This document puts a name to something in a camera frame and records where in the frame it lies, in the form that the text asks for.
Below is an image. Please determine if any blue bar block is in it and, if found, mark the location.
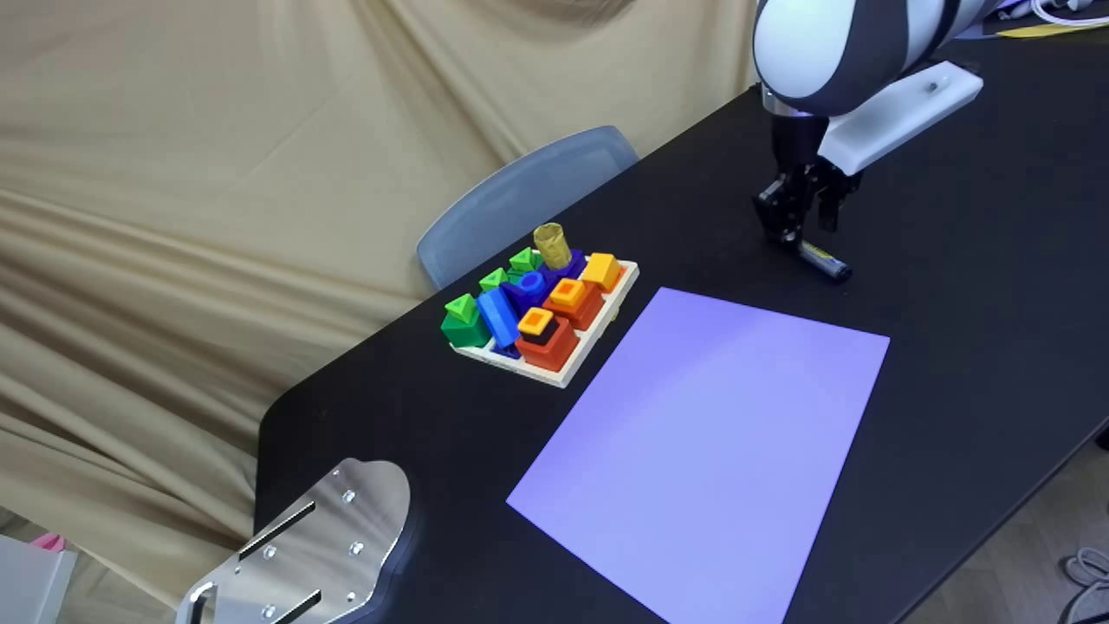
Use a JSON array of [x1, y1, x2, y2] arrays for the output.
[[475, 284, 524, 353]]

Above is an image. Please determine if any silver metal plate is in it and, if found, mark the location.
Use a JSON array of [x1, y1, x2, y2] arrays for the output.
[[171, 453, 415, 624]]

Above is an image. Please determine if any grey slipper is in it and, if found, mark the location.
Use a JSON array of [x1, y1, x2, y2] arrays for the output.
[[1059, 544, 1109, 624]]

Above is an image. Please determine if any purple paper sheet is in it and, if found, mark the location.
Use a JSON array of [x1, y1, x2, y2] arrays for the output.
[[503, 284, 893, 624]]

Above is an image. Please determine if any yellow square block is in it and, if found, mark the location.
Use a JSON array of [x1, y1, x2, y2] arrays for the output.
[[579, 249, 629, 294]]

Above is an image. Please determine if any small green block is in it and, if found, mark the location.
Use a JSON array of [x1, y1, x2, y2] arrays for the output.
[[505, 242, 549, 281]]

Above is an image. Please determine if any large green block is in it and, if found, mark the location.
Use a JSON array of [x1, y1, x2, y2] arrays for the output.
[[437, 292, 494, 350]]

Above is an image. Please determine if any red block with yellow-black top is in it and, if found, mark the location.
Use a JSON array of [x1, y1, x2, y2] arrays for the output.
[[512, 304, 583, 373]]

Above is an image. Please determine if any beige backdrop cloth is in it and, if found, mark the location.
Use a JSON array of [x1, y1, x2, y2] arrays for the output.
[[0, 0, 773, 617]]

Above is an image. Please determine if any white wooden block tray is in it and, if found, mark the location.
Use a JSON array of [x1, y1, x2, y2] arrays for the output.
[[450, 257, 642, 390]]

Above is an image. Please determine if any grey chair backrest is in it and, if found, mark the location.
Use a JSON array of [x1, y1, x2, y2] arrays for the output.
[[414, 122, 642, 294]]

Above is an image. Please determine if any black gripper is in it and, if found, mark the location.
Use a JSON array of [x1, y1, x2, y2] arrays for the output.
[[751, 112, 864, 254]]

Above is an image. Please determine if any yellow cylinder block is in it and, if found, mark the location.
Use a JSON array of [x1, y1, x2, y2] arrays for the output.
[[529, 217, 577, 274]]

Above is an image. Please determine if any white storage bin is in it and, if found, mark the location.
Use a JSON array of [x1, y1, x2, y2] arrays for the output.
[[0, 534, 85, 624]]

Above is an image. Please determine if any blue ring block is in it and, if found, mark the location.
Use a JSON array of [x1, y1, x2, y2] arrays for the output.
[[503, 267, 557, 315]]

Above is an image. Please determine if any white cable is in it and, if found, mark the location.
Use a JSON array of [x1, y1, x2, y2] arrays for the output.
[[995, 0, 1109, 43]]

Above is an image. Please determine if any orange-topped red block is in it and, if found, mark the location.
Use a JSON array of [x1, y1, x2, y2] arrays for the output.
[[541, 274, 606, 335]]

